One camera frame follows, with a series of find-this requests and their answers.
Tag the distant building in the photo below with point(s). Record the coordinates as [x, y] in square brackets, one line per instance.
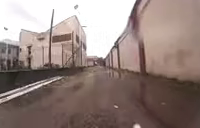
[92, 61]

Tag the pale gabled building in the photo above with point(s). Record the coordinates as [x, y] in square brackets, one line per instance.
[65, 51]

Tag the robot's own part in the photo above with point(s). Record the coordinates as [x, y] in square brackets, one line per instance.
[136, 126]

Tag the dark utility pole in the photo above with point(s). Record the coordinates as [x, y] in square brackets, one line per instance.
[51, 33]

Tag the brown dirt road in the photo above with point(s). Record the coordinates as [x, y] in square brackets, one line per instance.
[98, 96]

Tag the low dark wall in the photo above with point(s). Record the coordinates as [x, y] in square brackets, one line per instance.
[8, 81]

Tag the pale concrete strips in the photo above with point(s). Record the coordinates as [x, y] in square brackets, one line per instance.
[21, 90]

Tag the long pale wall with pillars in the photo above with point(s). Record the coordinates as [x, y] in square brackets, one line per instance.
[174, 40]

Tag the grey building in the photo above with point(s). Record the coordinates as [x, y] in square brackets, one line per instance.
[3, 53]

